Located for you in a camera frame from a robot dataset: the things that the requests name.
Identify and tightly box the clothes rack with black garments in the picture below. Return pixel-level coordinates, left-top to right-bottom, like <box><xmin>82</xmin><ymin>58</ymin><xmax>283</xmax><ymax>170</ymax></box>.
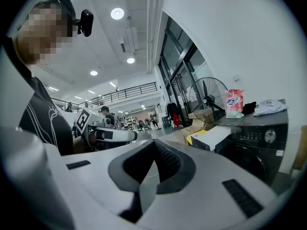
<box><xmin>166</xmin><ymin>101</ymin><xmax>183</xmax><ymax>132</ymax></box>

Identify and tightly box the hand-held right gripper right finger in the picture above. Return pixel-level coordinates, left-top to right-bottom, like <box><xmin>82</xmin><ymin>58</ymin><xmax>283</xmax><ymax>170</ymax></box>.
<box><xmin>136</xmin><ymin>139</ymin><xmax>277</xmax><ymax>230</ymax></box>

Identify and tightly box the black head-worn camera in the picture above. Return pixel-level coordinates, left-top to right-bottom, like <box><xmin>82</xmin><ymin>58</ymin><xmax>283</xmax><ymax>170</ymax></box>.
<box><xmin>76</xmin><ymin>8</ymin><xmax>94</xmax><ymax>37</ymax></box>

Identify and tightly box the pink detergent pouch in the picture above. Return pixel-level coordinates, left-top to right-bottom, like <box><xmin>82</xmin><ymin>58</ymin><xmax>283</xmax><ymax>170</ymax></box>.
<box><xmin>224</xmin><ymin>89</ymin><xmax>246</xmax><ymax>119</ymax></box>

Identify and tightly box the black washing machine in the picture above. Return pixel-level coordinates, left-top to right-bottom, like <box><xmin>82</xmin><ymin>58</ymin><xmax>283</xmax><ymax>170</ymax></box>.
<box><xmin>214</xmin><ymin>99</ymin><xmax>289</xmax><ymax>187</ymax></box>

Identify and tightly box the checked cloth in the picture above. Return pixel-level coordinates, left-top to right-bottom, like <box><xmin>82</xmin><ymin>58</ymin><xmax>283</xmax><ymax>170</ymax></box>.
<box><xmin>253</xmin><ymin>99</ymin><xmax>288</xmax><ymax>117</ymax></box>

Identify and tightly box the black cloth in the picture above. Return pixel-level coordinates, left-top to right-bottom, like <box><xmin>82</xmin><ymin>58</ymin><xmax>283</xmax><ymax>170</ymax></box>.
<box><xmin>242</xmin><ymin>101</ymin><xmax>257</xmax><ymax>116</ymax></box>

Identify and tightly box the black mezzanine railing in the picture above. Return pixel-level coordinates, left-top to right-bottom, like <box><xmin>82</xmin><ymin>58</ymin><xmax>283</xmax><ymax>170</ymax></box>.
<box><xmin>51</xmin><ymin>81</ymin><xmax>158</xmax><ymax>113</ymax></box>

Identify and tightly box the black-framed glass door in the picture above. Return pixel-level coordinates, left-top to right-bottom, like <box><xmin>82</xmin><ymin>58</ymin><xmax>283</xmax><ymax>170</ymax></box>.
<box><xmin>158</xmin><ymin>10</ymin><xmax>213</xmax><ymax>129</ymax></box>

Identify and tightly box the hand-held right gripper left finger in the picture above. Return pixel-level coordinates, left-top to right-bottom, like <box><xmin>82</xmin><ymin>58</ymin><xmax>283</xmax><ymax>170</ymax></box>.
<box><xmin>61</xmin><ymin>139</ymin><xmax>155</xmax><ymax>217</ymax></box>

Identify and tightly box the black standing fan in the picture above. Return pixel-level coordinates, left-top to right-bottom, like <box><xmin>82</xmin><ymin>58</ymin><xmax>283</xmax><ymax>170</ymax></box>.
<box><xmin>188</xmin><ymin>77</ymin><xmax>229</xmax><ymax>125</ymax></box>

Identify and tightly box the person's left forearm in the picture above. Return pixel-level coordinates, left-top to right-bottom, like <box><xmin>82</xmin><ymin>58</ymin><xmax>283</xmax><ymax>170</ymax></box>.
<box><xmin>72</xmin><ymin>137</ymin><xmax>84</xmax><ymax>154</ymax></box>

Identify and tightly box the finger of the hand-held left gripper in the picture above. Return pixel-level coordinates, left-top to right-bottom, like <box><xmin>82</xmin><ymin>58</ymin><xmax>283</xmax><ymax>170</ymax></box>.
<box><xmin>95</xmin><ymin>127</ymin><xmax>139</xmax><ymax>144</ymax></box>

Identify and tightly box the person's head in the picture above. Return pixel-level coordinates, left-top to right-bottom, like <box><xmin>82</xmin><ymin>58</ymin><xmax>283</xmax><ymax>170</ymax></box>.
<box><xmin>15</xmin><ymin>0</ymin><xmax>77</xmax><ymax>66</ymax></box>

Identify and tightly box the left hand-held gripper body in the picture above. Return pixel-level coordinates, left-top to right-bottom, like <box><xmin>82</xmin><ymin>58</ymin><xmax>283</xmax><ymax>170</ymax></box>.
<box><xmin>75</xmin><ymin>107</ymin><xmax>114</xmax><ymax>151</ymax></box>

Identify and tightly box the white ceiling air conditioner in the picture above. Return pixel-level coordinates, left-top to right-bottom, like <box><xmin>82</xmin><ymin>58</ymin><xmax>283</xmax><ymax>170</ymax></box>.
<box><xmin>118</xmin><ymin>26</ymin><xmax>140</xmax><ymax>55</ymax></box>

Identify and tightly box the cardboard box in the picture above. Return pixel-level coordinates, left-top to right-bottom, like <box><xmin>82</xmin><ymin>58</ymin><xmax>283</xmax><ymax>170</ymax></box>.
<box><xmin>188</xmin><ymin>113</ymin><xmax>208</xmax><ymax>124</ymax></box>
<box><xmin>191</xmin><ymin>120</ymin><xmax>216</xmax><ymax>132</ymax></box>

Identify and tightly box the person's left hand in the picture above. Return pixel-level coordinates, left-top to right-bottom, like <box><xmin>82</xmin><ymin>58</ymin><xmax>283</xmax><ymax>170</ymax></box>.
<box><xmin>87</xmin><ymin>130</ymin><xmax>104</xmax><ymax>150</ymax></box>

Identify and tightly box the person's black printed t-shirt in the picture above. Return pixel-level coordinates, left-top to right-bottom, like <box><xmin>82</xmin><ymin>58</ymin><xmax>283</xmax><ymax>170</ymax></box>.
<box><xmin>2</xmin><ymin>36</ymin><xmax>75</xmax><ymax>157</ymax></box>

